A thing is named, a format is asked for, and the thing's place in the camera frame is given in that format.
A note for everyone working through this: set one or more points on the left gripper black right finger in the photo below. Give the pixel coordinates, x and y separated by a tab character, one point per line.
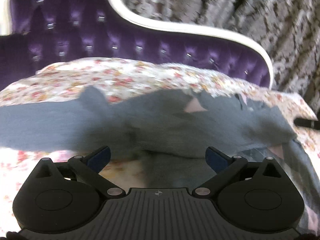
255	196

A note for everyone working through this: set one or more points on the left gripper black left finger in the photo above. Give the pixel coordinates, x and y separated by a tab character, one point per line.
60	197

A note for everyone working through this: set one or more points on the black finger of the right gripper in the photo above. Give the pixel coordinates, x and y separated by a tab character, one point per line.
306	123

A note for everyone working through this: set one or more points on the grey knit garment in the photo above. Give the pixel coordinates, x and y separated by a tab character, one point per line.
158	143

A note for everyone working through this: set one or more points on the grey damask curtain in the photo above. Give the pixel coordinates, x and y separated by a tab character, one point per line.
287	29

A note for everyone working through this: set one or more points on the floral bed cover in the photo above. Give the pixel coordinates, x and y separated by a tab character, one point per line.
118	80

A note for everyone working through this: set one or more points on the purple tufted chaise lounge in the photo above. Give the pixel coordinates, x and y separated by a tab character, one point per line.
36	33

